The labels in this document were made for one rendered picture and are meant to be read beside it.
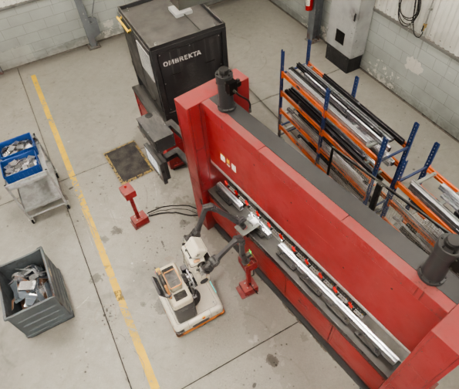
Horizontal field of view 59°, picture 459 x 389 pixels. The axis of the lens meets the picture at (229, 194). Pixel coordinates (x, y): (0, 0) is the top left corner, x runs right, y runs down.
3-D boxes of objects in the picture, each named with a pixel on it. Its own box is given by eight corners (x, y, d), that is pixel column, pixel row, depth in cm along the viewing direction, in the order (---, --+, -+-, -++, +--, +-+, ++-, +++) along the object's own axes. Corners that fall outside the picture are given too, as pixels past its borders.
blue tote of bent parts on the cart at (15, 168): (5, 170, 598) (-2, 161, 584) (38, 157, 610) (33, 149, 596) (8, 186, 577) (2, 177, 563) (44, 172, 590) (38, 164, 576)
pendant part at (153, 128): (150, 166, 547) (135, 117, 481) (167, 158, 555) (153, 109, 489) (167, 190, 520) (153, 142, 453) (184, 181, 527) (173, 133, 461)
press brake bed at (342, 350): (213, 227, 613) (207, 192, 548) (224, 219, 620) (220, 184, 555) (369, 399, 455) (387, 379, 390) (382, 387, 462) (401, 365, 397)
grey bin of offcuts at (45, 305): (19, 291, 565) (-7, 266, 509) (62, 272, 580) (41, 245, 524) (31, 342, 519) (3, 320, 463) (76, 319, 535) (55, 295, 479)
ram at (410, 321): (210, 162, 512) (204, 113, 450) (216, 159, 515) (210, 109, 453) (410, 355, 354) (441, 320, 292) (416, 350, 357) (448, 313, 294)
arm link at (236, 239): (234, 231, 425) (240, 239, 420) (241, 234, 436) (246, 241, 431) (206, 259, 436) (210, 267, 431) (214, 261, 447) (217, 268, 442)
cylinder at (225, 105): (214, 106, 431) (209, 68, 394) (232, 96, 439) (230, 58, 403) (233, 122, 413) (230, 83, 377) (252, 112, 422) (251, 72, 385)
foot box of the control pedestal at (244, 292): (235, 287, 549) (234, 283, 540) (251, 279, 555) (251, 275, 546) (242, 299, 538) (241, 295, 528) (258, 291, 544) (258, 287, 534)
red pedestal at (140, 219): (129, 221, 628) (114, 187, 564) (143, 213, 637) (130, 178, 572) (136, 230, 618) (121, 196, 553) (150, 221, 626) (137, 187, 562)
